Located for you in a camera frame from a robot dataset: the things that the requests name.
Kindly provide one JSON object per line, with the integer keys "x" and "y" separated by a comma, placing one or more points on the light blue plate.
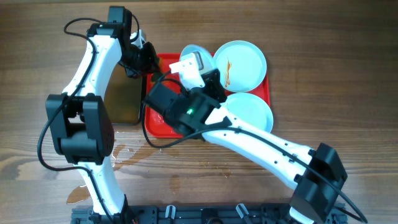
{"x": 251, "y": 109}
{"x": 209, "y": 63}
{"x": 242, "y": 66}

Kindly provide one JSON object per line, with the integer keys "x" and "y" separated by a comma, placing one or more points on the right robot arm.
{"x": 197, "y": 112}

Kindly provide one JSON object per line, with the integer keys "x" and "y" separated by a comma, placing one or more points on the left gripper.
{"x": 148, "y": 66}

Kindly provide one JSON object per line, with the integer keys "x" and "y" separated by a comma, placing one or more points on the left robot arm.
{"x": 78, "y": 134}

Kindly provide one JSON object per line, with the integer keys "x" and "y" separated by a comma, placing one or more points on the light blue plate bottom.
{"x": 251, "y": 109}

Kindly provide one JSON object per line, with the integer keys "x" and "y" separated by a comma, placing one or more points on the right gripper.
{"x": 212, "y": 81}

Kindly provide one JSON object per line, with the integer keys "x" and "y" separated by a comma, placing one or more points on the black water tray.
{"x": 123, "y": 97}

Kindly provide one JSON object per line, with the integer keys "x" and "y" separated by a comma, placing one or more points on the light blue plate top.
{"x": 242, "y": 66}

